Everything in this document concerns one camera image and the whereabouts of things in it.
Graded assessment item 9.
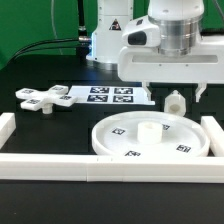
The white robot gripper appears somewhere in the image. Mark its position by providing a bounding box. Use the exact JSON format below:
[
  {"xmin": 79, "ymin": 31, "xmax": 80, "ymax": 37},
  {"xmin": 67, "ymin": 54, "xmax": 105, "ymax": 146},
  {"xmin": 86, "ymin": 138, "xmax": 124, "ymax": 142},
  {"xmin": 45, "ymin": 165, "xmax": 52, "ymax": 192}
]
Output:
[{"xmin": 118, "ymin": 36, "xmax": 224, "ymax": 102}]

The white round table top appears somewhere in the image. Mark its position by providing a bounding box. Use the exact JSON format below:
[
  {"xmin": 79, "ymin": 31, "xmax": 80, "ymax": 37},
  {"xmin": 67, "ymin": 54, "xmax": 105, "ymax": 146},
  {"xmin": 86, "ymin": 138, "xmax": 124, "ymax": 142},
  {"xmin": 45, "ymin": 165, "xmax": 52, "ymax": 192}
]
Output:
[{"xmin": 92, "ymin": 111, "xmax": 210, "ymax": 159}]

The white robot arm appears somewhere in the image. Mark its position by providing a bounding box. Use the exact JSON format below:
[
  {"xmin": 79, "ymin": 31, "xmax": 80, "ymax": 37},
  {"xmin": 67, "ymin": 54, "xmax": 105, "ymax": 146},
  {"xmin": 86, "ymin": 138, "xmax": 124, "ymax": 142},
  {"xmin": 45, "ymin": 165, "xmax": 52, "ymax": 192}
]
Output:
[{"xmin": 86, "ymin": 0, "xmax": 224, "ymax": 96}]

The white sheet with markers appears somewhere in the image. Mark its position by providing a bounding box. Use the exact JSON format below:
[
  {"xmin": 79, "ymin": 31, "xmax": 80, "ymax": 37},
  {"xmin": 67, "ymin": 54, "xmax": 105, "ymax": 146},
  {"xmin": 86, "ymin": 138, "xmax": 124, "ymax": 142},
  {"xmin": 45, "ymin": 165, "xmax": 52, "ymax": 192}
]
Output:
[{"xmin": 69, "ymin": 86, "xmax": 155, "ymax": 105}]

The white cross-shaped table base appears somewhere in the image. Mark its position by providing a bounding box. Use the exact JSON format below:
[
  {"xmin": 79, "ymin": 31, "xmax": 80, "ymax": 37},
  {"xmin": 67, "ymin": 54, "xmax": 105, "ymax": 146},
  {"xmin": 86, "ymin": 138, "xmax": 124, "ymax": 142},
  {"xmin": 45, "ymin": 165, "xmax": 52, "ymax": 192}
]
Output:
[{"xmin": 15, "ymin": 85, "xmax": 77, "ymax": 114}]

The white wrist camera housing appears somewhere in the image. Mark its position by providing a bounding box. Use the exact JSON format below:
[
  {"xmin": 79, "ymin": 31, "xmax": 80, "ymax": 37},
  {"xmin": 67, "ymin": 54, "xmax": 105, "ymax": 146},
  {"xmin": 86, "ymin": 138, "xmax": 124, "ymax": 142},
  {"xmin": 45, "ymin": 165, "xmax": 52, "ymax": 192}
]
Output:
[{"xmin": 122, "ymin": 16, "xmax": 161, "ymax": 48}]

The white right fence rail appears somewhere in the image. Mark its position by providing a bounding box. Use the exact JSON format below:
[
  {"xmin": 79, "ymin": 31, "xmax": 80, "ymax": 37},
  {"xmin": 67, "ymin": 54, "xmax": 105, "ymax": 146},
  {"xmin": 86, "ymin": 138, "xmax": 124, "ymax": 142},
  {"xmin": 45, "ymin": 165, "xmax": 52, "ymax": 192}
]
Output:
[{"xmin": 201, "ymin": 116, "xmax": 224, "ymax": 157}]

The white fence rail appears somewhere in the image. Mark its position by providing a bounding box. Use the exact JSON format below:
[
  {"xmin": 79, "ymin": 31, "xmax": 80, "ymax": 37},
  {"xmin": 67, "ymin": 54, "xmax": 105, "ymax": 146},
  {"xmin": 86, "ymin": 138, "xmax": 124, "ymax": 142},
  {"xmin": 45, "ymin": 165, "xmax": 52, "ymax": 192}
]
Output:
[
  {"xmin": 201, "ymin": 116, "xmax": 224, "ymax": 157},
  {"xmin": 0, "ymin": 113, "xmax": 16, "ymax": 149},
  {"xmin": 0, "ymin": 153, "xmax": 224, "ymax": 183}
]

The black cable bundle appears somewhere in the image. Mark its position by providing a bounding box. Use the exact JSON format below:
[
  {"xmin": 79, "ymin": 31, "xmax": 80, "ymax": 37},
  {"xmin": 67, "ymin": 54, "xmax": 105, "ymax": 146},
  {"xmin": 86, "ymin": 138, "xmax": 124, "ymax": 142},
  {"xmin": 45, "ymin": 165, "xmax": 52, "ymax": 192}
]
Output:
[{"xmin": 6, "ymin": 0, "xmax": 93, "ymax": 64}]

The thin white cable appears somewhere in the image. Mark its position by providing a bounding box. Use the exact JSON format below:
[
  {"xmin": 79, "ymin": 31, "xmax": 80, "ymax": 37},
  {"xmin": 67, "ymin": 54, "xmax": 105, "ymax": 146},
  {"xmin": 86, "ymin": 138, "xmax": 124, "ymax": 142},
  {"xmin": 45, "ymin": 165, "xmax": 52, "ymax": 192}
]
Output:
[{"xmin": 50, "ymin": 0, "xmax": 64, "ymax": 56}]

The white front fence rail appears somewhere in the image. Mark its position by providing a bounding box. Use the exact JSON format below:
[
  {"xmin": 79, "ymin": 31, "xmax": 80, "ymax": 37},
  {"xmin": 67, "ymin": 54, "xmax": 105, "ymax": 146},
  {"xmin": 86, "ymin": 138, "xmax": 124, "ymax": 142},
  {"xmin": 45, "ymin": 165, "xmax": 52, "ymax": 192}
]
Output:
[{"xmin": 0, "ymin": 153, "xmax": 224, "ymax": 183}]

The white left fence rail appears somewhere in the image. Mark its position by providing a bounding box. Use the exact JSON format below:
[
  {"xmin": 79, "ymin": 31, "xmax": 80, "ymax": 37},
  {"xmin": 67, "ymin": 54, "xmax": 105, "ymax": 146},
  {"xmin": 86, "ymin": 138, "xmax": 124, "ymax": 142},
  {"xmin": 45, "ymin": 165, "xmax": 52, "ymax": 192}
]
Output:
[{"xmin": 0, "ymin": 113, "xmax": 16, "ymax": 149}]

